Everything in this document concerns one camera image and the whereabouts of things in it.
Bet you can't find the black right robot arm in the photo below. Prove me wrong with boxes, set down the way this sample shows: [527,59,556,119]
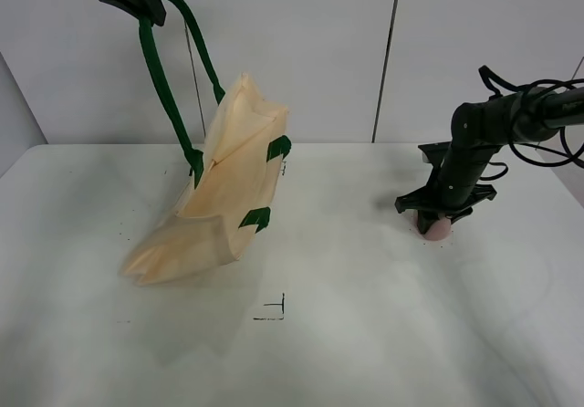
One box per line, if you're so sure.
[395,79,583,235]

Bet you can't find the white linen bag green handles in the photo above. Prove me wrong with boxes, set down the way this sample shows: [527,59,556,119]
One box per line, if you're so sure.
[121,0,291,286]

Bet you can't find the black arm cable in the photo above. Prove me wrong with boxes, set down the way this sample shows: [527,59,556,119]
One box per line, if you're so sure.
[477,55,584,181]

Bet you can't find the pink peach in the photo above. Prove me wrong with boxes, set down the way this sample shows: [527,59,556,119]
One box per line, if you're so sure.
[420,215,452,242]

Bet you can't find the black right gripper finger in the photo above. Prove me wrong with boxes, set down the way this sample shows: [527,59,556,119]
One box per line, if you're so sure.
[416,213,440,235]
[449,207,473,224]

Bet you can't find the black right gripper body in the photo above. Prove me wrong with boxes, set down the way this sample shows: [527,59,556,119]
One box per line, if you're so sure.
[395,184,496,217]

